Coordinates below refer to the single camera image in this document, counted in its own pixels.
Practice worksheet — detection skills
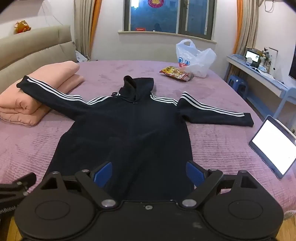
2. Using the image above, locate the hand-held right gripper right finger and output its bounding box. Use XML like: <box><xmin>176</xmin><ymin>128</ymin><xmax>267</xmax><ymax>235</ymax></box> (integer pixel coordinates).
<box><xmin>181</xmin><ymin>161</ymin><xmax>255</xmax><ymax>208</ymax></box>

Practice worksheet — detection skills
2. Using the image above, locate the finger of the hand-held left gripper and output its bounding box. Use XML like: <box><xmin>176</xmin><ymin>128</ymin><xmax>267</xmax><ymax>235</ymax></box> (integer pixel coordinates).
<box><xmin>0</xmin><ymin>172</ymin><xmax>37</xmax><ymax>194</ymax></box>

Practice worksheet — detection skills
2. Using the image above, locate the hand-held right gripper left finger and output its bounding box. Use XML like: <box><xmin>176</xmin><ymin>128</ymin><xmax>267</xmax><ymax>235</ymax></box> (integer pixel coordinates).
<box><xmin>43</xmin><ymin>161</ymin><xmax>117</xmax><ymax>208</ymax></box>

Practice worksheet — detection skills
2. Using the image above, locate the black white-striped hoodie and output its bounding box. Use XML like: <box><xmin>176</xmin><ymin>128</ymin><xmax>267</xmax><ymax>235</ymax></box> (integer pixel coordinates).
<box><xmin>16</xmin><ymin>75</ymin><xmax>254</xmax><ymax>202</ymax></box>

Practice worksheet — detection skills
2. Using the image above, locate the pink folded blanket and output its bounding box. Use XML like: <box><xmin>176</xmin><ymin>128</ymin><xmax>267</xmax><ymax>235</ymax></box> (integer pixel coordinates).
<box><xmin>0</xmin><ymin>61</ymin><xmax>85</xmax><ymax>127</ymax></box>

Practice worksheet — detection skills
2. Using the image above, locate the tablet with white screen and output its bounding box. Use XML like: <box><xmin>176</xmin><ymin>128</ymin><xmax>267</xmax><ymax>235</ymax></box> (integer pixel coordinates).
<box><xmin>248</xmin><ymin>115</ymin><xmax>296</xmax><ymax>179</ymax></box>

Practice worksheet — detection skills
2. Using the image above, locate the blue plastic stool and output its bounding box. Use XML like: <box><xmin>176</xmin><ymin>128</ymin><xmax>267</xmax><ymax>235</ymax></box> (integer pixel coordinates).
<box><xmin>227</xmin><ymin>75</ymin><xmax>249</xmax><ymax>100</ymax></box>

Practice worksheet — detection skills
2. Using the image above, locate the yellow red snack packet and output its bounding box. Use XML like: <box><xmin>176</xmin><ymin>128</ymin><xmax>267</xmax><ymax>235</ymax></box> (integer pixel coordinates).
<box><xmin>159</xmin><ymin>66</ymin><xmax>194</xmax><ymax>82</ymax></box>

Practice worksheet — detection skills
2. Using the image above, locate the white plastic bag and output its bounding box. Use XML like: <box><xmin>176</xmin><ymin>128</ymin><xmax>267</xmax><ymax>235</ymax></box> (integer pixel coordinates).
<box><xmin>176</xmin><ymin>39</ymin><xmax>217</xmax><ymax>78</ymax></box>

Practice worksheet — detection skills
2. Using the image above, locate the white paper bag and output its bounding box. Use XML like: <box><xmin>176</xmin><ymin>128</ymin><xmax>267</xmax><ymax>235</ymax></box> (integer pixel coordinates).
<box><xmin>75</xmin><ymin>49</ymin><xmax>90</xmax><ymax>63</ymax></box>

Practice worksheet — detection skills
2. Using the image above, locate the light blue desk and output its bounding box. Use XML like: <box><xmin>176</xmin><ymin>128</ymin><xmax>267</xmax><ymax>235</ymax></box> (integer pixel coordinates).
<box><xmin>226</xmin><ymin>53</ymin><xmax>296</xmax><ymax>121</ymax></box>

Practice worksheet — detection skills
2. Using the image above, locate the small desktop screen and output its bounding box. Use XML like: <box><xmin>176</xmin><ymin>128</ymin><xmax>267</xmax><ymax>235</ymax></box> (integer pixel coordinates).
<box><xmin>245</xmin><ymin>49</ymin><xmax>261</xmax><ymax>63</ymax></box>

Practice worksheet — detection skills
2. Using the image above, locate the beige padded headboard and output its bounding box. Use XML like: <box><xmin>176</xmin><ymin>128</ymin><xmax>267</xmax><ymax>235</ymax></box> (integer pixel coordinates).
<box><xmin>0</xmin><ymin>25</ymin><xmax>78</xmax><ymax>82</ymax></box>

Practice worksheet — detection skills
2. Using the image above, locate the flower bouquet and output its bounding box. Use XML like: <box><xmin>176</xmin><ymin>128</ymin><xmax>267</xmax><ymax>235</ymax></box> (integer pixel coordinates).
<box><xmin>260</xmin><ymin>47</ymin><xmax>273</xmax><ymax>70</ymax></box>

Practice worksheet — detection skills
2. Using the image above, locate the beige orange curtain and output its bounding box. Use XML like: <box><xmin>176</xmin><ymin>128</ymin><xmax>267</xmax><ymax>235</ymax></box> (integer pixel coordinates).
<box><xmin>228</xmin><ymin>0</ymin><xmax>260</xmax><ymax>80</ymax></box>
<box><xmin>74</xmin><ymin>0</ymin><xmax>102</xmax><ymax>62</ymax></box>

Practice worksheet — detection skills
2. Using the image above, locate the orange plush toy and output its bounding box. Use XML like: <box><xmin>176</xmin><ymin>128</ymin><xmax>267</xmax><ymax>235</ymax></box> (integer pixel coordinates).
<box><xmin>13</xmin><ymin>20</ymin><xmax>32</xmax><ymax>35</ymax></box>

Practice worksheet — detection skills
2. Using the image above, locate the dark framed window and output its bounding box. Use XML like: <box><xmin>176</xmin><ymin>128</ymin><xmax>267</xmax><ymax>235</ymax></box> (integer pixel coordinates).
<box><xmin>123</xmin><ymin>0</ymin><xmax>217</xmax><ymax>40</ymax></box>

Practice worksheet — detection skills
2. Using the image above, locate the red window decoration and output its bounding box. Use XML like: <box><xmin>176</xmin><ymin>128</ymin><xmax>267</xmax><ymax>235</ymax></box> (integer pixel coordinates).
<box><xmin>148</xmin><ymin>0</ymin><xmax>165</xmax><ymax>9</ymax></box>

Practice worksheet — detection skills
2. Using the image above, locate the wall television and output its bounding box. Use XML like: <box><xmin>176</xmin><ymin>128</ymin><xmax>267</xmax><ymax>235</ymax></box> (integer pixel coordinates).
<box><xmin>288</xmin><ymin>38</ymin><xmax>296</xmax><ymax>81</ymax></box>

